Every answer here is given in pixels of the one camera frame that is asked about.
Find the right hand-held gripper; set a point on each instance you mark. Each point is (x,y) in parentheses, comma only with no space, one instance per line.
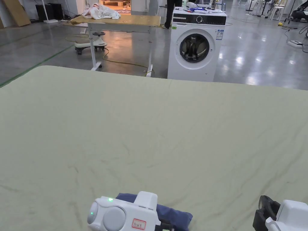
(284,216)

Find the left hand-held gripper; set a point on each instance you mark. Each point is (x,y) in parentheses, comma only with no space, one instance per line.
(120,216)

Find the dark blue garment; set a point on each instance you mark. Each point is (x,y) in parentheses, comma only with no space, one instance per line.
(174,216)

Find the wooden board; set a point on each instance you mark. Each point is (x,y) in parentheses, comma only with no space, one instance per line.
(15,12)

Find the white washing machine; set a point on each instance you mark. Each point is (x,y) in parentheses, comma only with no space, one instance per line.
(196,45)

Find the white ride-on toy car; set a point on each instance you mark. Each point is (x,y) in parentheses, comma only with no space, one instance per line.
(90,43)

